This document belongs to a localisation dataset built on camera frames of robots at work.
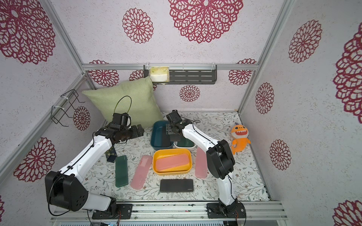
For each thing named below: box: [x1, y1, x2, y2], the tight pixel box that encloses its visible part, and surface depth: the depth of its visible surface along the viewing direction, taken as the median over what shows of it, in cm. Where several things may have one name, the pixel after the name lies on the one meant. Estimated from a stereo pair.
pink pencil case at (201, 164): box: [194, 146, 208, 179], surface depth 92 cm
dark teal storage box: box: [150, 120, 174, 150], surface depth 107 cm
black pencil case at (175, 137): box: [169, 133, 181, 142], surface depth 89 cm
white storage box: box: [173, 141, 198, 150], surface depth 95 cm
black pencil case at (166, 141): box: [161, 125, 172, 147], surface depth 108 cm
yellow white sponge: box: [149, 65, 170, 82], surface depth 92 cm
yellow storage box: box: [152, 148, 193, 176], surface depth 91 cm
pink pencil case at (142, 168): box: [130, 155, 153, 190], surface depth 90 cm
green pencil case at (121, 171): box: [115, 154, 129, 188], surface depth 89 cm
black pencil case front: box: [159, 178, 195, 193], surface depth 83 cm
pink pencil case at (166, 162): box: [156, 153, 190, 171], surface depth 93 cm
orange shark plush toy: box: [230, 124, 252, 155], surface depth 100 cm
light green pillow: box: [82, 76, 164, 134], surface depth 87 cm
